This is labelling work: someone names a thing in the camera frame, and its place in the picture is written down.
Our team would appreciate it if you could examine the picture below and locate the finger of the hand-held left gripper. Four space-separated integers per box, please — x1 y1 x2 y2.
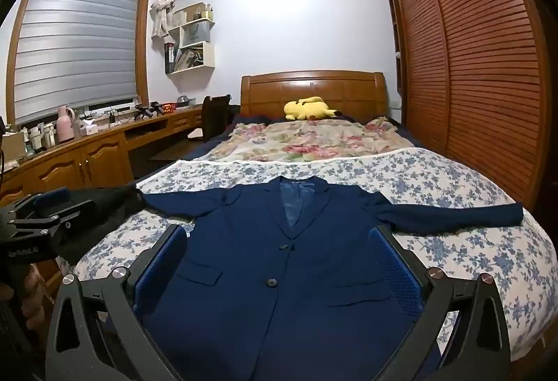
11 200 96 251
9 188 73 218

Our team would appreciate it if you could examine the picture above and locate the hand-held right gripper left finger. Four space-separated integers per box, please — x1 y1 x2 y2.
45 224 193 381

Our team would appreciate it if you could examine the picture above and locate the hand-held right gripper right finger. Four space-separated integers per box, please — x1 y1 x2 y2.
368 225 513 381

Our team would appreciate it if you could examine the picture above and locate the navy blue blazer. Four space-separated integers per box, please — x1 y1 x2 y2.
140 177 524 381

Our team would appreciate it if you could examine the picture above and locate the person's left hand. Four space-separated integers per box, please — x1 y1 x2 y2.
20 261 46 323

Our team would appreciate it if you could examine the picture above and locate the black dark cloth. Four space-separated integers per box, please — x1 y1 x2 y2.
54 185 148 266

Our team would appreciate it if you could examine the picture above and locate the wooden desk with cabinets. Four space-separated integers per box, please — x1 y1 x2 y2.
0 104 205 216

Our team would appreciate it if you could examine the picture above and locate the bed with floral bedding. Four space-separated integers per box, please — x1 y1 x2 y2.
72 146 558 364

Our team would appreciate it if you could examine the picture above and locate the cardboard box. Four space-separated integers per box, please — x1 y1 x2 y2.
2 130 28 165

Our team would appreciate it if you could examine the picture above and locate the pink jug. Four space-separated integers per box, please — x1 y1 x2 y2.
56 105 76 143

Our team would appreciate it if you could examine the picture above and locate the black gadget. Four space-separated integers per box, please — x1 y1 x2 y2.
133 102 165 120

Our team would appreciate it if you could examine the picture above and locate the grey window blind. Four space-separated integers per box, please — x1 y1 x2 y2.
15 0 142 124

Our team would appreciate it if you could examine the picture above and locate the pink floral quilt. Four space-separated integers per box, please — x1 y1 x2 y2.
205 116 421 164

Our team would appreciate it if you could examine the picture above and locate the dark desk chair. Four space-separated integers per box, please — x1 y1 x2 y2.
188 94 233 143

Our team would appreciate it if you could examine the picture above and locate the yellow plush toy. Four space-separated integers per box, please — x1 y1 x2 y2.
284 96 337 121

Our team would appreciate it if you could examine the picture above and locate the wooden headboard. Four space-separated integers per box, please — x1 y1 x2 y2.
240 71 389 122

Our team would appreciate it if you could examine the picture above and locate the wooden louvered wardrobe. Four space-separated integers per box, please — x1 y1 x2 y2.
381 0 550 212

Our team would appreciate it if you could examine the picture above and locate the grey paper bag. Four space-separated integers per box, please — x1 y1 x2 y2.
182 21 211 48

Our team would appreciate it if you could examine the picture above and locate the tied beige curtain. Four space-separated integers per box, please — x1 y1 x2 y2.
150 0 188 39

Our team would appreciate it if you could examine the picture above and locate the wooden window frame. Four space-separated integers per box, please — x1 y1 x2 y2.
5 0 151 127

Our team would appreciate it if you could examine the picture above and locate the white wall shelf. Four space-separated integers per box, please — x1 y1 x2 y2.
165 2 216 74

